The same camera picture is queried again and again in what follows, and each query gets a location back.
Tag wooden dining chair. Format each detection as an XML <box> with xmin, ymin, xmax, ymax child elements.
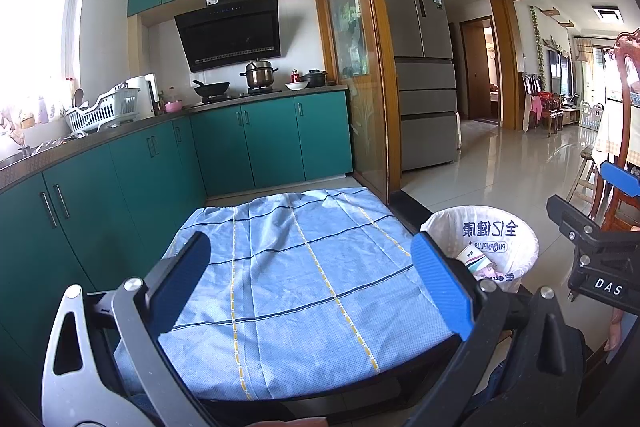
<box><xmin>589</xmin><ymin>29</ymin><xmax>639</xmax><ymax>230</ymax></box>

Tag blue checked tablecloth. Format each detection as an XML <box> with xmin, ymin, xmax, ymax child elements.
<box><xmin>158</xmin><ymin>187</ymin><xmax>450</xmax><ymax>401</ymax></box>

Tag person's right hand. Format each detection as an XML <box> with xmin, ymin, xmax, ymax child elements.
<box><xmin>604</xmin><ymin>309</ymin><xmax>624</xmax><ymax>352</ymax></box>

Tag black wok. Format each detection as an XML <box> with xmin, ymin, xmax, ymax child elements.
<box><xmin>193</xmin><ymin>80</ymin><xmax>230</xmax><ymax>98</ymax></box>

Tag white bowl on counter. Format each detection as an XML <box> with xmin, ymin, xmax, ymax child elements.
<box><xmin>285</xmin><ymin>80</ymin><xmax>308</xmax><ymax>91</ymax></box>

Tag wooden glass sliding door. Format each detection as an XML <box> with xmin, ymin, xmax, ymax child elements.
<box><xmin>316</xmin><ymin>0</ymin><xmax>401</xmax><ymax>202</ymax></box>

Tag white dish rack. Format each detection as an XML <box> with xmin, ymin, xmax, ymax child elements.
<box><xmin>64</xmin><ymin>83</ymin><xmax>140</xmax><ymax>136</ymax></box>

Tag white trash bag bin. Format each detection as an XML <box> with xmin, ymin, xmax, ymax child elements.
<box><xmin>421</xmin><ymin>206</ymin><xmax>539</xmax><ymax>293</ymax></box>

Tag pink bowl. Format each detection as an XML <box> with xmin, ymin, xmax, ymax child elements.
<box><xmin>164</xmin><ymin>101</ymin><xmax>183</xmax><ymax>114</ymax></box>

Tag pink plastic bag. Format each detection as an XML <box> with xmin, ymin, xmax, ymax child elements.
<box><xmin>473</xmin><ymin>265</ymin><xmax>506</xmax><ymax>283</ymax></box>

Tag white striped paper cup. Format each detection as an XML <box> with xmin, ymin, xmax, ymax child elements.
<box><xmin>457</xmin><ymin>243</ymin><xmax>492</xmax><ymax>273</ymax></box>

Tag silver refrigerator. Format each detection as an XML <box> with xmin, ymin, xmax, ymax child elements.
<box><xmin>385</xmin><ymin>0</ymin><xmax>459</xmax><ymax>171</ymax></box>

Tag stainless steel pot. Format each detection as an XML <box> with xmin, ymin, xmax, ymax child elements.
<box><xmin>240</xmin><ymin>60</ymin><xmax>278</xmax><ymax>90</ymax></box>

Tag black range hood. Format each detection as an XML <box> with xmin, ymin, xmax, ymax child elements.
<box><xmin>175</xmin><ymin>0</ymin><xmax>281</xmax><ymax>72</ymax></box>

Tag teal lower kitchen cabinets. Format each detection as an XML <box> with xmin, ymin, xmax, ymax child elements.
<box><xmin>1</xmin><ymin>88</ymin><xmax>352</xmax><ymax>404</ymax></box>

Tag small black pot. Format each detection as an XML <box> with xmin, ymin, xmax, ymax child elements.
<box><xmin>299</xmin><ymin>69</ymin><xmax>328</xmax><ymax>88</ymax></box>

